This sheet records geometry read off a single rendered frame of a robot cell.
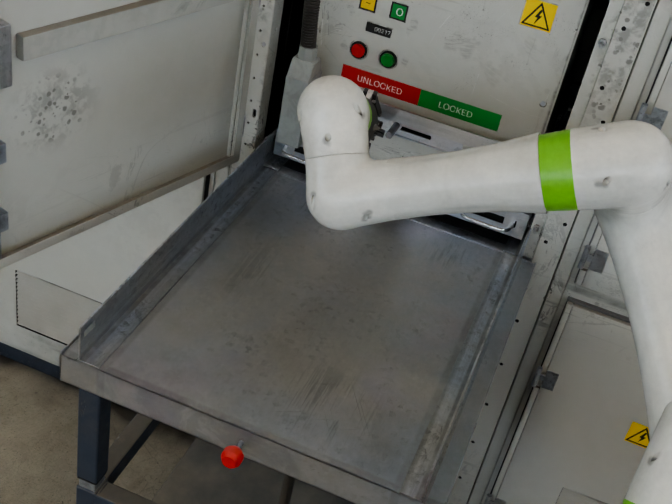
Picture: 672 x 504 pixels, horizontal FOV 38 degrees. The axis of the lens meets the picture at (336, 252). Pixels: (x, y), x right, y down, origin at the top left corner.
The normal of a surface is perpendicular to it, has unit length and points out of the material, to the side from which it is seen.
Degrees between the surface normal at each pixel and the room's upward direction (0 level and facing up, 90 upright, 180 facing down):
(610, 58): 90
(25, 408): 0
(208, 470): 0
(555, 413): 90
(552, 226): 90
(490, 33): 90
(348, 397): 0
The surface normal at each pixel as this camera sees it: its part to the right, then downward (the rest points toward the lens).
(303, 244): 0.17, -0.79
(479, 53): -0.35, 0.51
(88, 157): 0.77, 0.48
